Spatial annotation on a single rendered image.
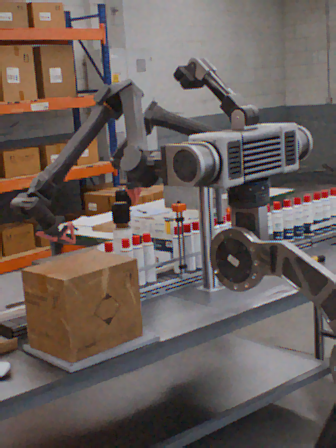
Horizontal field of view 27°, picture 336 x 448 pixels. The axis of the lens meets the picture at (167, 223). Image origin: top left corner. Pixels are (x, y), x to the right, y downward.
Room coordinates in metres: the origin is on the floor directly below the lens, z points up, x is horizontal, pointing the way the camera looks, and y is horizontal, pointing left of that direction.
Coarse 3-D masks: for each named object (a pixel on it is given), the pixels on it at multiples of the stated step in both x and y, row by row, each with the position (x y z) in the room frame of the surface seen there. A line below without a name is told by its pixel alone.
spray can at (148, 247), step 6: (144, 234) 2.83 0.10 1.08; (150, 234) 2.84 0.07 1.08; (144, 240) 2.83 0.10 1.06; (150, 240) 2.84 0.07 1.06; (144, 246) 2.82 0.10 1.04; (150, 246) 2.82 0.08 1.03; (144, 252) 2.82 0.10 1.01; (150, 252) 2.82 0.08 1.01; (144, 258) 2.82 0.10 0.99; (150, 258) 2.82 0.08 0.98; (144, 264) 2.83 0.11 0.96; (150, 264) 2.82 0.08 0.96; (150, 270) 2.82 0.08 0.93; (150, 276) 2.82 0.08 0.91; (150, 282) 2.82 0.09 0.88
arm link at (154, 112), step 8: (152, 104) 2.59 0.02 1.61; (144, 112) 2.65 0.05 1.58; (152, 112) 2.57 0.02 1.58; (160, 112) 2.58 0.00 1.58; (168, 112) 2.58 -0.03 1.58; (144, 120) 2.58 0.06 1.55; (152, 120) 2.57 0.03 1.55; (160, 120) 2.56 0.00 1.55; (168, 120) 2.56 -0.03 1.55; (176, 120) 2.56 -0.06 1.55; (184, 120) 2.55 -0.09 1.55; (192, 120) 2.56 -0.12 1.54; (152, 128) 2.65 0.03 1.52; (168, 128) 2.59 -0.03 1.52; (176, 128) 2.56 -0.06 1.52; (184, 128) 2.54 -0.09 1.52; (192, 128) 2.54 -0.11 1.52; (200, 128) 2.53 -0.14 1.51; (208, 128) 2.53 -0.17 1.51; (216, 128) 2.53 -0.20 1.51
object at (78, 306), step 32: (96, 256) 2.36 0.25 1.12; (32, 288) 2.21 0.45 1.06; (64, 288) 2.08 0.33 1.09; (96, 288) 2.16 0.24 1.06; (128, 288) 2.25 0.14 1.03; (32, 320) 2.23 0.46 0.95; (64, 320) 2.10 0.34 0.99; (96, 320) 2.16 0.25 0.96; (128, 320) 2.25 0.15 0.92; (64, 352) 2.11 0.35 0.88; (96, 352) 2.15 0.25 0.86
